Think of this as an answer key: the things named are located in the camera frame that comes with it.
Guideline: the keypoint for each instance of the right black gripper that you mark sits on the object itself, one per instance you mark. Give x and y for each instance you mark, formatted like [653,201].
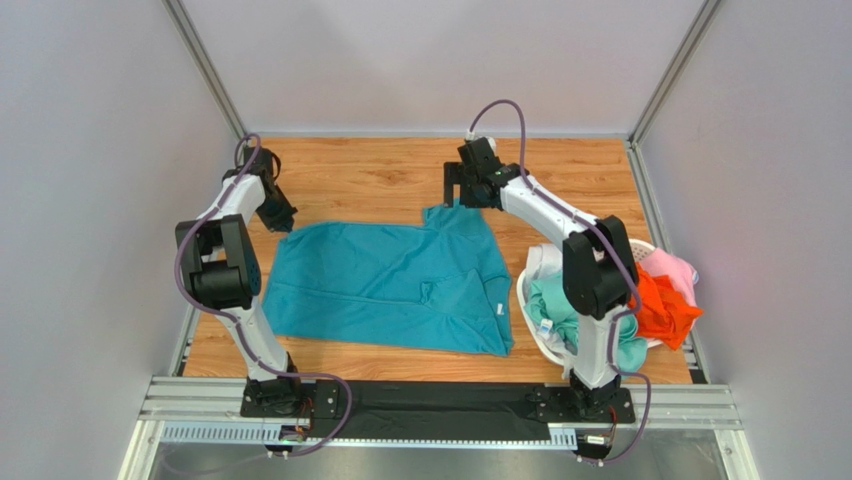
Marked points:
[456,172]

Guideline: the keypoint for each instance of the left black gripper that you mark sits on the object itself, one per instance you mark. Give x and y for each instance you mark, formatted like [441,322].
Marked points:
[282,221]

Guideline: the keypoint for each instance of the teal blue t-shirt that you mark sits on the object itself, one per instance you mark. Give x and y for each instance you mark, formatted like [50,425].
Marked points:
[442,285]

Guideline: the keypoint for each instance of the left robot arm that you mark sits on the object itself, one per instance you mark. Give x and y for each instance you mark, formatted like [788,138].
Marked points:
[217,271]

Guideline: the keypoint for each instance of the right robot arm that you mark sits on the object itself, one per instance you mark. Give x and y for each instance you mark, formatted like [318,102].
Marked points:
[599,274]

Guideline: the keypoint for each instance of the white t-shirt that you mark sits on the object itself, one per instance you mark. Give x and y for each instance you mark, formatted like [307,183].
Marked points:
[542,261]

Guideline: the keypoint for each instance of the mint green t-shirt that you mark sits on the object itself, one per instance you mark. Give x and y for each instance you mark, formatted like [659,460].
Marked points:
[547,302]

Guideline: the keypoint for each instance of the white laundry basket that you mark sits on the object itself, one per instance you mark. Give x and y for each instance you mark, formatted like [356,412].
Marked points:
[553,323]

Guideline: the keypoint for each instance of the pink t-shirt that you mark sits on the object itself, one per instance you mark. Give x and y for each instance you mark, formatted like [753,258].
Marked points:
[682,275]

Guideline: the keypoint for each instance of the orange t-shirt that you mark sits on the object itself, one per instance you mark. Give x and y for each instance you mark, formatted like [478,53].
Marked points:
[665,313]

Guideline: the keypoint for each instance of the aluminium frame rail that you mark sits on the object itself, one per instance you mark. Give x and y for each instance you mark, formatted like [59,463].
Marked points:
[207,410]

